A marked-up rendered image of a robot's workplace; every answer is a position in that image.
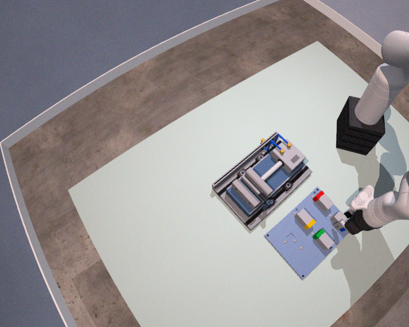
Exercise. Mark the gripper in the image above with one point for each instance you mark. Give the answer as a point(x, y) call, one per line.
point(361, 215)

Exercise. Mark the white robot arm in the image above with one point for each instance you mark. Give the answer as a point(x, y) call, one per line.
point(386, 83)

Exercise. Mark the pale pink block with red end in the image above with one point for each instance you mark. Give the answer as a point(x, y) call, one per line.
point(323, 201)

